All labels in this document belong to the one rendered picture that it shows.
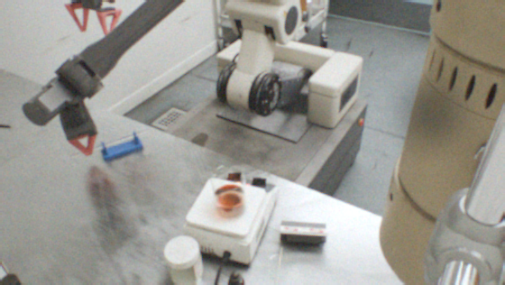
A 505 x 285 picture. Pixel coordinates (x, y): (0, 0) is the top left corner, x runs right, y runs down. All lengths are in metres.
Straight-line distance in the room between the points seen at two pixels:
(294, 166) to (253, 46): 0.47
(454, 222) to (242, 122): 1.63
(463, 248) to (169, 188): 0.83
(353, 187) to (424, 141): 1.80
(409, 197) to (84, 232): 0.74
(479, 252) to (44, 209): 0.92
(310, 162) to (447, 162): 1.37
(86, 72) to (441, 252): 0.81
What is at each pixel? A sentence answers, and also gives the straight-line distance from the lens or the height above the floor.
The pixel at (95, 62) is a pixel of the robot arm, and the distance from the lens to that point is 0.89.
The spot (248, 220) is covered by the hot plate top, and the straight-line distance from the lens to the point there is 0.76.
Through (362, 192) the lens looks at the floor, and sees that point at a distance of 2.04.
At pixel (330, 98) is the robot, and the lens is 1.68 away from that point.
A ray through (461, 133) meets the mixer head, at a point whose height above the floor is 1.28.
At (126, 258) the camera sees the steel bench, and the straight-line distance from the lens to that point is 0.86.
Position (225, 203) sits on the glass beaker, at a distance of 0.72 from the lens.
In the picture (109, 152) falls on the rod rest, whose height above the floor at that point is 0.76.
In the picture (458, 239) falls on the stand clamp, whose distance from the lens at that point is 0.18.
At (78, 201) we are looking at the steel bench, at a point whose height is 0.75.
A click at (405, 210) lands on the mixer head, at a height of 1.20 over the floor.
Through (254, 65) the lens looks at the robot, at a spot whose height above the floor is 0.69.
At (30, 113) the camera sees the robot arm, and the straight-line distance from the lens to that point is 0.94.
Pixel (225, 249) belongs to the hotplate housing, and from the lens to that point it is 0.78.
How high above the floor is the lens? 1.41
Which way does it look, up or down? 38 degrees down
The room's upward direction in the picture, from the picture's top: 2 degrees counter-clockwise
